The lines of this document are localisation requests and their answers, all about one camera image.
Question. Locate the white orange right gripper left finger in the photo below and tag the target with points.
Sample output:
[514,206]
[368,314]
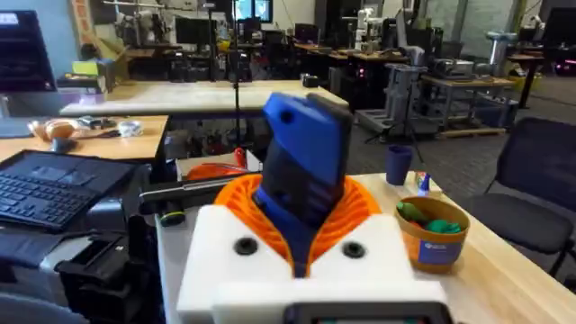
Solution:
[216,256]

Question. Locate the white orange right gripper right finger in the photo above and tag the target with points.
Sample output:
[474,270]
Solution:
[373,252]

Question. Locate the blue electric screwdriver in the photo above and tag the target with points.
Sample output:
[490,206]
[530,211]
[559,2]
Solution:
[306,148]

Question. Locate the brown tub with toys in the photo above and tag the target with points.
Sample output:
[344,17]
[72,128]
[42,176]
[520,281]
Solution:
[432,247]

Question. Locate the dark blue cup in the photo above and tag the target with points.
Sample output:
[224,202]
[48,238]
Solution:
[398,164]

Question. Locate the wooden side desk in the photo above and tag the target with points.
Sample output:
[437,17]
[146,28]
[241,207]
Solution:
[130,144]

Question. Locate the long pale workbench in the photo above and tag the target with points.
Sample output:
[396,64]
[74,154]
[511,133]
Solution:
[189,96]

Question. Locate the black office chair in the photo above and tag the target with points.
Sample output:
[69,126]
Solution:
[535,180]

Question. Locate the black laptop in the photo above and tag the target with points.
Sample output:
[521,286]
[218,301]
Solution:
[49,189]

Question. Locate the black computer mouse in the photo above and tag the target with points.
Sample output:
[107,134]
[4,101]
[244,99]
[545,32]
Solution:
[63,145]

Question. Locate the black tripod pole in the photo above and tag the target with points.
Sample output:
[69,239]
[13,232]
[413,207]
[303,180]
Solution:
[236,67]

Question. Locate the dark computer monitor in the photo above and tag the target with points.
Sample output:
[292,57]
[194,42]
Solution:
[22,49]

